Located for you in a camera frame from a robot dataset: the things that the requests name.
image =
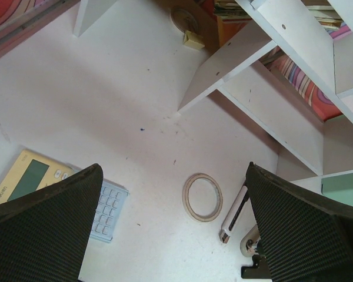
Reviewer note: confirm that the white black utility knife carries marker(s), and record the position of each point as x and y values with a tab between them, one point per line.
233	215

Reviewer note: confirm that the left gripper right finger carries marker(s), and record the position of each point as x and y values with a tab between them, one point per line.
304	236

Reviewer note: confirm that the white wooden bookshelf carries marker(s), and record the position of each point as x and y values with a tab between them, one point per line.
137	71

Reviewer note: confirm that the green desk organizer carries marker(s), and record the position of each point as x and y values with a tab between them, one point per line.
339	188

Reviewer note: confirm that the yellow sticky notes under shelf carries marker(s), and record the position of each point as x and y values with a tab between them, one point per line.
193	40

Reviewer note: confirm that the masking tape roll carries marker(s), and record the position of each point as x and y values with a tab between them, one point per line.
202	198

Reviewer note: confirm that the yellow blue calculator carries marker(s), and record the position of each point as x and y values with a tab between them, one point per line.
32	171

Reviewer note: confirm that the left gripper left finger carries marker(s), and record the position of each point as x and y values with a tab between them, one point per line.
44	234

